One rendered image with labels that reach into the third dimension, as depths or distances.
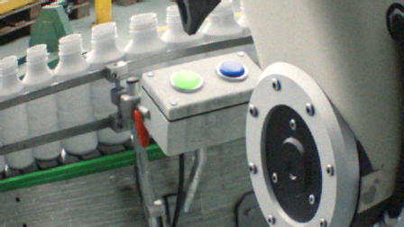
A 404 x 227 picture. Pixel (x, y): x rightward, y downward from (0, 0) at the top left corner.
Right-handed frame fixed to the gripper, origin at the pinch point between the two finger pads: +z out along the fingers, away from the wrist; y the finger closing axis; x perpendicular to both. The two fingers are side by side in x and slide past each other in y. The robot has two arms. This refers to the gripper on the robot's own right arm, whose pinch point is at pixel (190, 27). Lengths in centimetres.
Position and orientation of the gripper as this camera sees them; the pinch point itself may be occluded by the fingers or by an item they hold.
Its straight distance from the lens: 122.1
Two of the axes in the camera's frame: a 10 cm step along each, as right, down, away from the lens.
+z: -0.8, 8.1, 5.9
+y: -8.8, 2.2, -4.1
